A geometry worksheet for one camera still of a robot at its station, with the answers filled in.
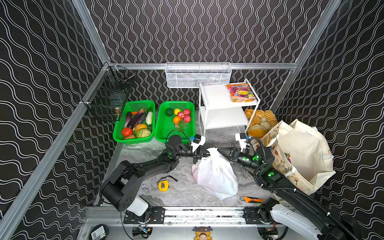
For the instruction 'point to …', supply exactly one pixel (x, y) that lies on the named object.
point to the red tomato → (127, 131)
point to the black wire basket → (111, 89)
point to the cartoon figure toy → (202, 233)
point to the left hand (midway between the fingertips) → (218, 155)
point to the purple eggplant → (128, 118)
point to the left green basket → (135, 122)
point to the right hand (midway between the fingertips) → (218, 150)
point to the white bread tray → (269, 134)
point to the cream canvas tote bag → (301, 153)
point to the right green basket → (165, 126)
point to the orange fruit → (176, 119)
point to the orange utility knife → (248, 199)
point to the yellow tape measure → (163, 185)
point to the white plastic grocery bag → (214, 174)
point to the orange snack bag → (241, 93)
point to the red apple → (187, 118)
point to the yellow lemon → (176, 110)
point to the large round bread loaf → (257, 131)
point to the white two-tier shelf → (216, 109)
